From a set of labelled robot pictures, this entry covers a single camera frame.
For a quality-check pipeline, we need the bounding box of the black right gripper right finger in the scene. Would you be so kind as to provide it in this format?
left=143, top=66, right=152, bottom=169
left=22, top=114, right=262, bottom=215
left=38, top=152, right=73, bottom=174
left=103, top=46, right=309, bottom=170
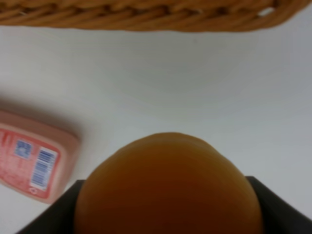
left=246, top=176, right=312, bottom=234

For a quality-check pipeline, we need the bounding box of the pink lotion bottle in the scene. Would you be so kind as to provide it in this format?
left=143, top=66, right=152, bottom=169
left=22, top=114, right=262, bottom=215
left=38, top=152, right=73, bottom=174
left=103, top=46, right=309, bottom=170
left=0, top=111, right=80, bottom=204

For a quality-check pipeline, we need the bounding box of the red orange peach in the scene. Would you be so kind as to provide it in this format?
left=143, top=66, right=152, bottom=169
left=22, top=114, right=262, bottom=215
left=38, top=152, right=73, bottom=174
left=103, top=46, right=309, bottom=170
left=74, top=133, right=264, bottom=234

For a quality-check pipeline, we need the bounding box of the orange wicker basket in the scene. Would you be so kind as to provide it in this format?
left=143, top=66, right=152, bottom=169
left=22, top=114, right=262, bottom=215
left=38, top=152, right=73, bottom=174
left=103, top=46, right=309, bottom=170
left=0, top=0, right=311, bottom=33

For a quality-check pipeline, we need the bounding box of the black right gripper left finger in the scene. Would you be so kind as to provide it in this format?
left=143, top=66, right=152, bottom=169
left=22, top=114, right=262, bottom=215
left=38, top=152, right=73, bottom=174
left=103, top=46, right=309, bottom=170
left=17, top=180, right=85, bottom=234

